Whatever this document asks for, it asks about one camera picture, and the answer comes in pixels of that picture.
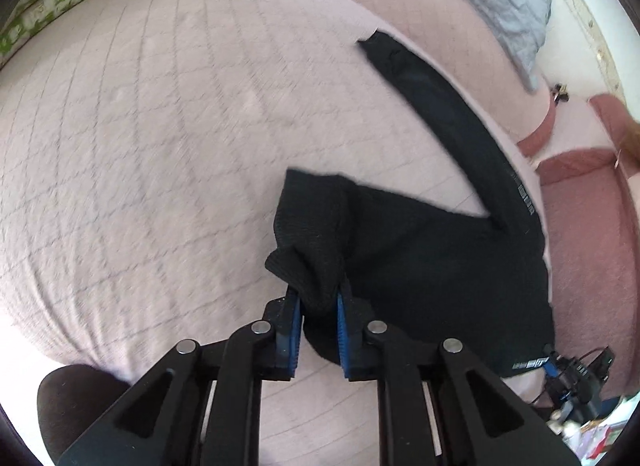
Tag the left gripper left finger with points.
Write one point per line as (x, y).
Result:
(199, 404)

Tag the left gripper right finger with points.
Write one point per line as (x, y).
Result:
(438, 403)

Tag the black pants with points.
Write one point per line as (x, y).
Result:
(433, 273)

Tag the red upholstered headboard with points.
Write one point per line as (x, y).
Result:
(590, 189)

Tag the pink quilted bed cover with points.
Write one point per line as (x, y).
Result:
(144, 147)

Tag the pink long pillow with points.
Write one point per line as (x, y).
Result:
(453, 34)

